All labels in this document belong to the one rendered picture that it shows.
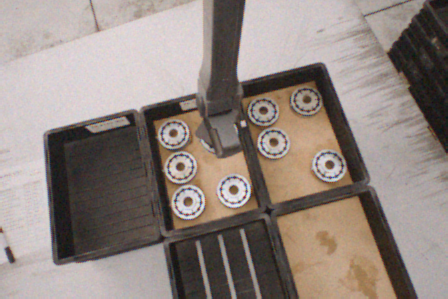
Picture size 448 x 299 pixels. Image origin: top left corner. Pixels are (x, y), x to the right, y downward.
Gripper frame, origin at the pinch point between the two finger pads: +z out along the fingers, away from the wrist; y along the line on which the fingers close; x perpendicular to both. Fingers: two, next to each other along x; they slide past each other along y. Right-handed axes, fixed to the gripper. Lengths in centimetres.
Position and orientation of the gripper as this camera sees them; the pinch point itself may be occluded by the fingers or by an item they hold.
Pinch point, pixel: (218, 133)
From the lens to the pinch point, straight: 88.3
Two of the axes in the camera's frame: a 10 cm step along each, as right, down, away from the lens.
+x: -8.6, -4.8, 1.7
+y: 5.1, -8.3, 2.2
